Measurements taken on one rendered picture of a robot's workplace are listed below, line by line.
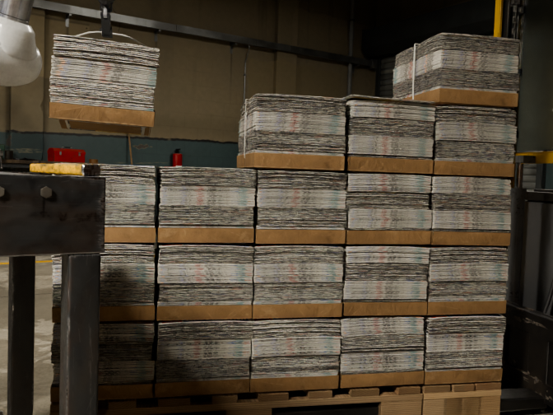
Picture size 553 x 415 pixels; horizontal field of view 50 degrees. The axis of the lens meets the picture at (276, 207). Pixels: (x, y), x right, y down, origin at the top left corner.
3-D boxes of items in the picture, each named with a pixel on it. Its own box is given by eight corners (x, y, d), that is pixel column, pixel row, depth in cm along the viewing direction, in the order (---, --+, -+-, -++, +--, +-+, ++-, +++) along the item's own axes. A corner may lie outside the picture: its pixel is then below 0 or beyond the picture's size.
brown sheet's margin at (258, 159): (235, 167, 214) (236, 156, 214) (313, 170, 220) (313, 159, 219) (253, 166, 177) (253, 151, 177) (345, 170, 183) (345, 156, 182)
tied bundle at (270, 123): (235, 170, 214) (237, 105, 213) (313, 172, 220) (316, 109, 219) (253, 169, 177) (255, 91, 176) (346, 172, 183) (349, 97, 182)
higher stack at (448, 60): (376, 387, 231) (391, 53, 224) (445, 384, 238) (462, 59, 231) (420, 428, 194) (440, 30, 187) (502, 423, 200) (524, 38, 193)
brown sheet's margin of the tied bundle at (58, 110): (55, 114, 178) (55, 99, 177) (152, 122, 185) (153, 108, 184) (48, 117, 163) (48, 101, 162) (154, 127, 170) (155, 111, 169)
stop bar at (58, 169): (44, 173, 133) (44, 164, 133) (102, 176, 97) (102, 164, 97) (29, 172, 131) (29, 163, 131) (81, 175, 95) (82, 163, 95)
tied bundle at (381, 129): (312, 172, 220) (314, 109, 219) (385, 174, 227) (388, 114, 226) (347, 172, 183) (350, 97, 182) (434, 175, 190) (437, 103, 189)
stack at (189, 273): (64, 402, 206) (68, 162, 201) (378, 386, 231) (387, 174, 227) (46, 453, 168) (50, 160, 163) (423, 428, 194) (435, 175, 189)
